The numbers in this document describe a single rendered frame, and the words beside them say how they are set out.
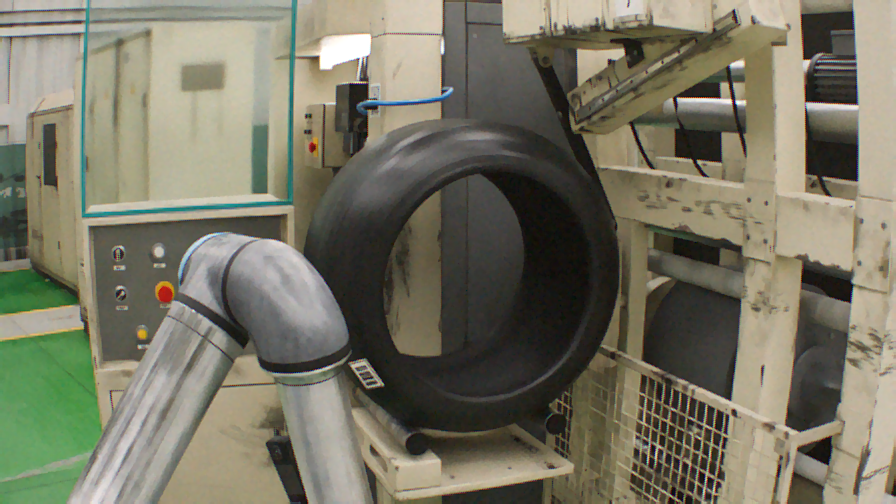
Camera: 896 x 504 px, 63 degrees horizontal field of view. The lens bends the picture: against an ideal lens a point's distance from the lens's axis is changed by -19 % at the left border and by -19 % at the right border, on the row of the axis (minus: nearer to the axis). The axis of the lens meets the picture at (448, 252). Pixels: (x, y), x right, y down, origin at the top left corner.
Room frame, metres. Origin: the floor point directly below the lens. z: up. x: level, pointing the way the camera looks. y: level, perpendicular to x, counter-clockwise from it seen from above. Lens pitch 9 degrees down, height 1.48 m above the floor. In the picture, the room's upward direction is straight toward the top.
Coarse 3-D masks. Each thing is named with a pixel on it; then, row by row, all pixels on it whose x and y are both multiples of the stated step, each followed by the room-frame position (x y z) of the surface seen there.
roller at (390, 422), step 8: (360, 392) 1.77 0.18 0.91; (360, 400) 1.78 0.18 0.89; (368, 400) 1.72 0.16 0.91; (368, 408) 1.71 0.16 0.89; (376, 408) 1.66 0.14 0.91; (376, 416) 1.66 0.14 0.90; (384, 416) 1.61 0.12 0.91; (392, 416) 1.59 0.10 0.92; (384, 424) 1.61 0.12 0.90; (392, 424) 1.57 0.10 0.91; (400, 424) 1.55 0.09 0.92; (408, 424) 1.54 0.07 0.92; (392, 432) 1.56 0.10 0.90; (400, 432) 1.52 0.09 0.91; (408, 432) 1.50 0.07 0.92; (416, 432) 1.50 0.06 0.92; (400, 440) 1.51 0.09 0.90; (408, 440) 1.49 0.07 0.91; (416, 440) 1.49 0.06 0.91; (424, 440) 1.49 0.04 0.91; (408, 448) 1.48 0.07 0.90; (416, 448) 1.49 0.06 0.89; (424, 448) 1.49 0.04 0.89
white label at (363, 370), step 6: (360, 360) 1.46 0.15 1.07; (366, 360) 1.46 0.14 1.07; (354, 366) 1.47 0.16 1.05; (360, 366) 1.47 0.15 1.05; (366, 366) 1.46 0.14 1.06; (354, 372) 1.48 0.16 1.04; (360, 372) 1.47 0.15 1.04; (366, 372) 1.47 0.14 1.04; (372, 372) 1.46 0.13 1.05; (360, 378) 1.48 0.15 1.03; (366, 378) 1.47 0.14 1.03; (372, 378) 1.47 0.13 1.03; (378, 378) 1.46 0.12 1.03; (366, 384) 1.48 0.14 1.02; (372, 384) 1.48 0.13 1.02; (378, 384) 1.47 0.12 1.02
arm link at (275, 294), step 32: (256, 256) 1.01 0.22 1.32; (288, 256) 1.01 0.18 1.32; (256, 288) 0.98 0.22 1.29; (288, 288) 0.98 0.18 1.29; (320, 288) 1.00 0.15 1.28; (256, 320) 0.97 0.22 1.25; (288, 320) 0.96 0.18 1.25; (320, 320) 0.97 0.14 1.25; (256, 352) 0.99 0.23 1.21; (288, 352) 0.95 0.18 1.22; (320, 352) 0.96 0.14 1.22; (288, 384) 0.98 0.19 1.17; (320, 384) 0.98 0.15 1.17; (288, 416) 0.99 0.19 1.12; (320, 416) 0.98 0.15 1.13; (352, 416) 1.02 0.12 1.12; (320, 448) 0.98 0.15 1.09; (352, 448) 1.01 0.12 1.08; (320, 480) 0.99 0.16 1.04; (352, 480) 1.00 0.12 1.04
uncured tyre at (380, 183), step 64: (448, 128) 1.55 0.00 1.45; (512, 128) 1.58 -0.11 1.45; (384, 192) 1.48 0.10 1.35; (512, 192) 1.85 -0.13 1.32; (576, 192) 1.59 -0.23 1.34; (320, 256) 1.52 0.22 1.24; (384, 256) 1.46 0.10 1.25; (576, 256) 1.81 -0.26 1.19; (384, 320) 1.46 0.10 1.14; (512, 320) 1.85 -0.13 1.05; (576, 320) 1.75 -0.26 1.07; (384, 384) 1.47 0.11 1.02; (448, 384) 1.78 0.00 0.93; (512, 384) 1.74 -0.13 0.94
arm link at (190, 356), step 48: (240, 240) 1.06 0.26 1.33; (192, 288) 1.04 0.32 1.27; (192, 336) 1.01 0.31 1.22; (240, 336) 1.04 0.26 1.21; (144, 384) 0.97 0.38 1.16; (192, 384) 0.99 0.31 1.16; (144, 432) 0.94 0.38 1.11; (192, 432) 0.99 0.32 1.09; (96, 480) 0.90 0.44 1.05; (144, 480) 0.92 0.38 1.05
